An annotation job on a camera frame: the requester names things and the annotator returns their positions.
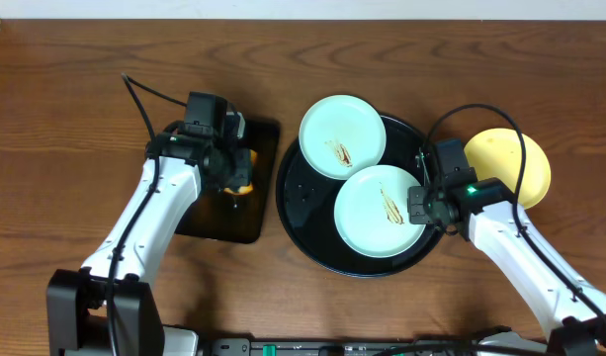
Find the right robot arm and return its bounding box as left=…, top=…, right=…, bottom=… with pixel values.
left=407, top=139, right=606, bottom=355

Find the black rectangular tray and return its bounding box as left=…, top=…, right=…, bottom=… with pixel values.
left=175, top=117, right=280, bottom=244

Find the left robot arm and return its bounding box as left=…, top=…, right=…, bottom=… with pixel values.
left=46, top=92, right=252, bottom=355

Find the light blue plate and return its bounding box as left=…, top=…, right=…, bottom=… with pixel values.
left=299, top=95, right=387, bottom=180
left=334, top=165, right=425, bottom=258

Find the yellow plate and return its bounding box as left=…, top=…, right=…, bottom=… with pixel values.
left=464, top=128, right=552, bottom=209

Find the green and yellow sponge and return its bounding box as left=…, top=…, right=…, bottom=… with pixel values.
left=221, top=147, right=259, bottom=197

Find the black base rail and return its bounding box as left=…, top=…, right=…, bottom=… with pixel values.
left=197, top=337, right=478, bottom=356

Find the round black tray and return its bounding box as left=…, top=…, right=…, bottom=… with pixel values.
left=276, top=116, right=442, bottom=277

